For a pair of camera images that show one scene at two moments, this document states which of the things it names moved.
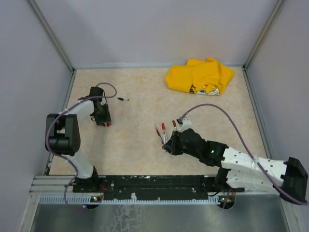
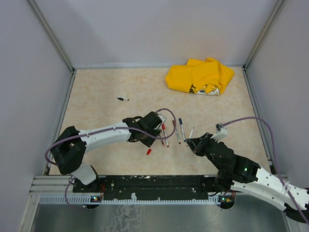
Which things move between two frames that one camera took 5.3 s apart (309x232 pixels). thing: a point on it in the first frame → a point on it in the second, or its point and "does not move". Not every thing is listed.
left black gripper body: (102, 115) → (147, 140)
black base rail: (156, 187) does not move
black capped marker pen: (122, 99) does not move
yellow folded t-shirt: (201, 77) does not move
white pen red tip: (165, 137) does not move
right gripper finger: (173, 146) → (198, 144)
